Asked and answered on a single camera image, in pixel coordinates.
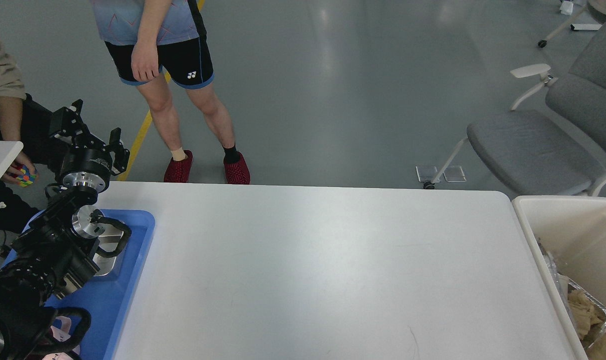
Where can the white chair base far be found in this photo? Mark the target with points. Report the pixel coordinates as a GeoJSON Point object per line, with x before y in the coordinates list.
{"type": "Point", "coordinates": [571, 24]}

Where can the pink plastic mug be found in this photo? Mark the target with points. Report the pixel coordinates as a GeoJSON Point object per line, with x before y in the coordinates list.
{"type": "Point", "coordinates": [61, 332]}

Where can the colourful puzzle cube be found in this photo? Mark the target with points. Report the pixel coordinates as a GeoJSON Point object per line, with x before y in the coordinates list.
{"type": "Point", "coordinates": [26, 178]}

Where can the cream waste bin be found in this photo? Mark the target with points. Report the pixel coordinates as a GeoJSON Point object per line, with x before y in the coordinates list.
{"type": "Point", "coordinates": [573, 229]}

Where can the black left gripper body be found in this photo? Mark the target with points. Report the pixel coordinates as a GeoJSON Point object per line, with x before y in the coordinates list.
{"type": "Point", "coordinates": [89, 167]}

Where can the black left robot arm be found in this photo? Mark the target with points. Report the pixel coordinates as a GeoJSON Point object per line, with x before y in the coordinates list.
{"type": "Point", "coordinates": [55, 255]}

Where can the aluminium foil tray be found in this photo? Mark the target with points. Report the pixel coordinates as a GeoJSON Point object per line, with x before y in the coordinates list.
{"type": "Point", "coordinates": [597, 332]}

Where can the grey office chair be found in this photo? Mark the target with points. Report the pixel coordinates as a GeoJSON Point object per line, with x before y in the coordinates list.
{"type": "Point", "coordinates": [527, 151]}

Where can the seated person at left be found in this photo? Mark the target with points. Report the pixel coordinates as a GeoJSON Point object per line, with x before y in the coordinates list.
{"type": "Point", "coordinates": [22, 119]}

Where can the blue plastic bin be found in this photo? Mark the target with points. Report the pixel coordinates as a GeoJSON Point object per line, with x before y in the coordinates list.
{"type": "Point", "coordinates": [107, 298]}

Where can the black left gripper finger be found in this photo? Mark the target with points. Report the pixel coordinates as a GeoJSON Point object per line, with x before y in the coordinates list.
{"type": "Point", "coordinates": [66, 125]}
{"type": "Point", "coordinates": [121, 154]}

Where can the standing person in shorts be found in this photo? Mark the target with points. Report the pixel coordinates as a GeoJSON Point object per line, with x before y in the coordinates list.
{"type": "Point", "coordinates": [144, 37]}

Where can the cream paper cup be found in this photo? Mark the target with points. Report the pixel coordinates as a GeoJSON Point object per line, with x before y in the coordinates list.
{"type": "Point", "coordinates": [584, 313]}

